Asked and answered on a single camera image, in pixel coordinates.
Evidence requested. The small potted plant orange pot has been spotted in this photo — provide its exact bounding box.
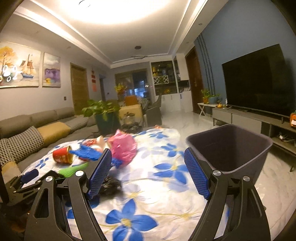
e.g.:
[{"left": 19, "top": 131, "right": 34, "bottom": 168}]
[{"left": 201, "top": 88, "right": 211, "bottom": 104}]

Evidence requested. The grey armchair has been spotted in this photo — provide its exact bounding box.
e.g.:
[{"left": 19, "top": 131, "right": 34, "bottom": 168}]
[{"left": 145, "top": 94, "right": 162, "bottom": 127}]

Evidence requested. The dark entrance door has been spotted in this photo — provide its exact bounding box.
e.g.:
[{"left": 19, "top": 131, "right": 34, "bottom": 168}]
[{"left": 185, "top": 47, "right": 204, "bottom": 114}]

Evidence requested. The large pink plastic bag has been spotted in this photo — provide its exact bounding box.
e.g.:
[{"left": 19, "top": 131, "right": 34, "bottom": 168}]
[{"left": 107, "top": 129, "right": 137, "bottom": 168}]

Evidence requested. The orange white paper cup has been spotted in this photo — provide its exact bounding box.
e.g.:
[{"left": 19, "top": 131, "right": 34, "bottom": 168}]
[{"left": 96, "top": 136, "right": 109, "bottom": 152}]

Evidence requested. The floral blue white tablecloth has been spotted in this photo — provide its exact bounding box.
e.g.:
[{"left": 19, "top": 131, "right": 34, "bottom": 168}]
[{"left": 21, "top": 127, "right": 230, "bottom": 241}]

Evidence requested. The glass teapot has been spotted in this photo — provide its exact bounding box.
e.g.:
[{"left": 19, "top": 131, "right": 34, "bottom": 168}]
[{"left": 123, "top": 112, "right": 137, "bottom": 126}]

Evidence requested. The sailboat painting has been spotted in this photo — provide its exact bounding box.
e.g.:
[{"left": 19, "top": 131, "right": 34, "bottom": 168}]
[{"left": 0, "top": 42, "right": 41, "bottom": 88}]

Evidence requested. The red snack wrapper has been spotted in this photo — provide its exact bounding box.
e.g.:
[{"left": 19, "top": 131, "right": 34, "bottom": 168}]
[{"left": 80, "top": 138, "right": 98, "bottom": 151}]

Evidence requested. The plate of oranges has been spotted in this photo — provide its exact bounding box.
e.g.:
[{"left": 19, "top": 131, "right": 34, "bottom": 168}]
[{"left": 154, "top": 125, "right": 163, "bottom": 129}]

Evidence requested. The patterned black white cushion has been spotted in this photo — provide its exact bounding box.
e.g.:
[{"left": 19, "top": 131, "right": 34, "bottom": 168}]
[{"left": 5, "top": 126, "right": 44, "bottom": 163}]

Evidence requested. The yellow cushion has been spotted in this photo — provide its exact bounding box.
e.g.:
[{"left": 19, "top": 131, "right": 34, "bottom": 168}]
[{"left": 37, "top": 121, "right": 71, "bottom": 147}]

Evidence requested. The white folding side table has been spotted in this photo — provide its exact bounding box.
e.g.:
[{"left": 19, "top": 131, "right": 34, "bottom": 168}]
[{"left": 197, "top": 102, "right": 218, "bottom": 117}]

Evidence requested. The black flat television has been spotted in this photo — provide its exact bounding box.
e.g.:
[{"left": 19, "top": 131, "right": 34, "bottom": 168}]
[{"left": 222, "top": 44, "right": 295, "bottom": 116}]

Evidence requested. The display cabinet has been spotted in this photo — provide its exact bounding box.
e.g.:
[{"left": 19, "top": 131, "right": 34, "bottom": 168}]
[{"left": 151, "top": 54, "right": 193, "bottom": 113}]

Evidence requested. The grey sectional sofa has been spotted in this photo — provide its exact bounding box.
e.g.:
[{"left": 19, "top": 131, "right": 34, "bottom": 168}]
[{"left": 1, "top": 108, "right": 100, "bottom": 183}]

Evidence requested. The purple abstract painting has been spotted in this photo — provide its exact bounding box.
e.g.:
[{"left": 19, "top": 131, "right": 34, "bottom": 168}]
[{"left": 42, "top": 52, "right": 61, "bottom": 88}]

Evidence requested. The green potted plant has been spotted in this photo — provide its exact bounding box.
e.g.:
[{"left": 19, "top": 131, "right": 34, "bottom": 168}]
[{"left": 82, "top": 99, "right": 121, "bottom": 136}]

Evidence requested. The grey plastic trash bin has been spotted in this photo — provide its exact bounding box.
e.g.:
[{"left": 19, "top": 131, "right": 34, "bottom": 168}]
[{"left": 186, "top": 124, "right": 273, "bottom": 184}]

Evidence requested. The red gold paper cup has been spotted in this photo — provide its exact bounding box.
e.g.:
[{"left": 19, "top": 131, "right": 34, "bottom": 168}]
[{"left": 52, "top": 146, "right": 73, "bottom": 164}]

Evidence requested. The blue foam fruit net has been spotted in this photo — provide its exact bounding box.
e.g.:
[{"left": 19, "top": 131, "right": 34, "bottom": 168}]
[{"left": 69, "top": 144, "right": 123, "bottom": 168}]

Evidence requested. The grey tv console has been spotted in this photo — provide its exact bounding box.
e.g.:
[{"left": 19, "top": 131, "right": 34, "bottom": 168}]
[{"left": 211, "top": 106, "right": 296, "bottom": 172}]

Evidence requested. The wooden door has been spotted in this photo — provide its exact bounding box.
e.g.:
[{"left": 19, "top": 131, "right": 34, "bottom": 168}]
[{"left": 70, "top": 63, "right": 89, "bottom": 115}]

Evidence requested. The green foam fruit net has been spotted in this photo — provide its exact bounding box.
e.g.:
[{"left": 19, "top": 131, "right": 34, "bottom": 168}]
[{"left": 58, "top": 162, "right": 88, "bottom": 178}]

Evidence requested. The black plastic bag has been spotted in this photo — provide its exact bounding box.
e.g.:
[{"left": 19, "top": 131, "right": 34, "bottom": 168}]
[{"left": 99, "top": 176, "right": 122, "bottom": 196}]

